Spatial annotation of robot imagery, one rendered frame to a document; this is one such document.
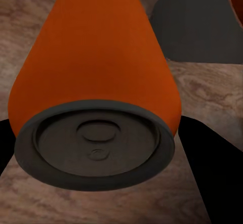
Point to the trash can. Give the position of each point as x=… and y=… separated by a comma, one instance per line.
x=198, y=31

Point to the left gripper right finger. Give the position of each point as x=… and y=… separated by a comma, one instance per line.
x=217, y=166

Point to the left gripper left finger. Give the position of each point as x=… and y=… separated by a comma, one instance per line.
x=7, y=142

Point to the can of soda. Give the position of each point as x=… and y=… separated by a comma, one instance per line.
x=238, y=6
x=95, y=107

